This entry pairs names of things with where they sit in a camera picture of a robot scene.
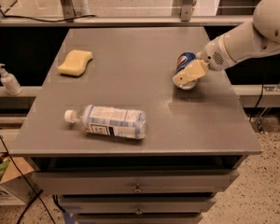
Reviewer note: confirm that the bottom grey drawer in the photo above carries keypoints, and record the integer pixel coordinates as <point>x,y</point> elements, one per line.
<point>142,219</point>

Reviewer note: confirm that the middle grey drawer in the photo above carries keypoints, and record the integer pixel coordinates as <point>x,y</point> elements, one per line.
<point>136,204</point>

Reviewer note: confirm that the clear plastic water bottle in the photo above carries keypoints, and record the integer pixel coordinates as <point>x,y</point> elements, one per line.
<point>111,121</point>

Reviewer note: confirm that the grey metal shelf rail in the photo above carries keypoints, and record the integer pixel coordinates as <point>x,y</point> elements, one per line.
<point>96,22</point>

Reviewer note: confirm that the blue pepsi can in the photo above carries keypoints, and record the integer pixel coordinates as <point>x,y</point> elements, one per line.
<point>182,63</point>

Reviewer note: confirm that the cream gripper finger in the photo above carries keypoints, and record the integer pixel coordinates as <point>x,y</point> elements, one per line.
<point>195,70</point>

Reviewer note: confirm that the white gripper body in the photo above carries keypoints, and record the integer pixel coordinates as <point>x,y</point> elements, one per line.
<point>215,56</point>

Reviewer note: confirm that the grey drawer cabinet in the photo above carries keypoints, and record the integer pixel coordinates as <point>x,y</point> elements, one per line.
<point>132,68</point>

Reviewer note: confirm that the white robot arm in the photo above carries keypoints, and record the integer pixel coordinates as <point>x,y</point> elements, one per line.
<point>257,38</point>

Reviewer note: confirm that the cardboard box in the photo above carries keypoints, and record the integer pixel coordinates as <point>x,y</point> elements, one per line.
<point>14,190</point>

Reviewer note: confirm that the white pump dispenser bottle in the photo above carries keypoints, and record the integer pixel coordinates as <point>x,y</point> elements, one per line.
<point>9,81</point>

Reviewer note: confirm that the grey drawer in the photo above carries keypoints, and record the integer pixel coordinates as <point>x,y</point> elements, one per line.
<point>133,182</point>
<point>136,204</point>
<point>142,219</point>

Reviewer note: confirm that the top grey drawer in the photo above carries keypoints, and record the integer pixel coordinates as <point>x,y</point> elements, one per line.
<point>133,182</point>

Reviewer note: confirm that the yellow sponge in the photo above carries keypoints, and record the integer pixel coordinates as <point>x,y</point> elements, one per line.
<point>75,63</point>

